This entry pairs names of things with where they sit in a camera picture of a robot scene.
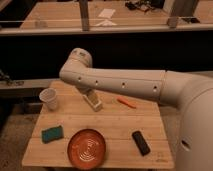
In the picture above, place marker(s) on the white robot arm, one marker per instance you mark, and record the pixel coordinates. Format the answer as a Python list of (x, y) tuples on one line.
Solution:
[(191, 94)]

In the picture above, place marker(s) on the white cylindrical bottle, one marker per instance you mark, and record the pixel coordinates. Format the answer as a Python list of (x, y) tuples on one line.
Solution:
[(92, 99)]

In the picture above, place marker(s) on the orange carrot stick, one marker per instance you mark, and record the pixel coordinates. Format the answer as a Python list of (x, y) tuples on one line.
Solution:
[(126, 102)]

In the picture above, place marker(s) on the wooden table board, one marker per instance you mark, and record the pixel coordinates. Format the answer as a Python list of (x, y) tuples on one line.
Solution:
[(116, 122)]

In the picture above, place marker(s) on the orange ribbed plate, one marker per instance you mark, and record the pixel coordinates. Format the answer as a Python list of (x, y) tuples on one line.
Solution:
[(86, 149)]

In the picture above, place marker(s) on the black rectangular remote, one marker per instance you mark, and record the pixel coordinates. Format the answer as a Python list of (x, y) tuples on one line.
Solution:
[(141, 143)]

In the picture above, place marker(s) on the white paper sheet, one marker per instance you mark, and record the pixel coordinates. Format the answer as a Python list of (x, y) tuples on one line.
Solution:
[(107, 13)]

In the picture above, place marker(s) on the green sponge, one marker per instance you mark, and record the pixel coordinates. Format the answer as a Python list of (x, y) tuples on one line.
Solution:
[(51, 134)]

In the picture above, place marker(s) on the metal clamp at left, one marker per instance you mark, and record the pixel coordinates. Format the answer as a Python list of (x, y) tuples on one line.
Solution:
[(6, 78)]

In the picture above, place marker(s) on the grey metal post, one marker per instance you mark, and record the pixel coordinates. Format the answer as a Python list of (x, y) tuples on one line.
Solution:
[(83, 4), (184, 9)]

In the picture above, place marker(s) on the dark cable clutter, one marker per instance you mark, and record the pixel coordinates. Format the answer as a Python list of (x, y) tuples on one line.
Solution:
[(144, 5)]

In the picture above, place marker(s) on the grey metal post right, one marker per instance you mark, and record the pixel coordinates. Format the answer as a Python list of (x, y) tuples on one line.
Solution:
[(184, 9)]

